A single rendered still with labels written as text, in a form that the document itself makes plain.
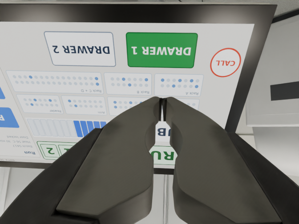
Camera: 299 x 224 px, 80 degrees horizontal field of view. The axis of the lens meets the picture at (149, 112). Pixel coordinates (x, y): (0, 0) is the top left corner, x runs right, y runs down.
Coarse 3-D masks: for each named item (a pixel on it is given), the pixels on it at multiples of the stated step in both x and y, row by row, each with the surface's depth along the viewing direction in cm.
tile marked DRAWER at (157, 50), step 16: (128, 32) 23; (144, 32) 23; (160, 32) 23; (176, 32) 23; (192, 32) 23; (128, 48) 24; (144, 48) 24; (160, 48) 24; (176, 48) 24; (192, 48) 24; (128, 64) 26; (144, 64) 25; (160, 64) 25; (176, 64) 25; (192, 64) 25
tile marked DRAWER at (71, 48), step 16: (48, 32) 24; (64, 32) 24; (80, 32) 24; (96, 32) 24; (112, 32) 23; (48, 48) 25; (64, 48) 25; (80, 48) 25; (96, 48) 25; (112, 48) 24; (64, 64) 26; (80, 64) 26; (96, 64) 26; (112, 64) 26
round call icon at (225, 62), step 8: (216, 48) 24; (224, 48) 24; (232, 48) 24; (240, 48) 24; (216, 56) 24; (224, 56) 24; (232, 56) 24; (240, 56) 24; (216, 64) 25; (224, 64) 25; (232, 64) 25; (240, 64) 25; (208, 72) 26; (216, 72) 26; (224, 72) 25; (232, 72) 25
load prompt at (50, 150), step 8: (40, 144) 35; (48, 144) 35; (56, 144) 35; (64, 144) 35; (72, 144) 35; (48, 152) 36; (56, 152) 36; (64, 152) 36; (152, 152) 35; (160, 152) 34; (168, 152) 34; (160, 160) 36; (168, 160) 36
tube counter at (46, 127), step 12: (36, 120) 32; (48, 120) 32; (60, 120) 32; (72, 120) 32; (84, 120) 31; (96, 120) 31; (108, 120) 31; (36, 132) 33; (48, 132) 33; (60, 132) 33; (72, 132) 33; (84, 132) 33
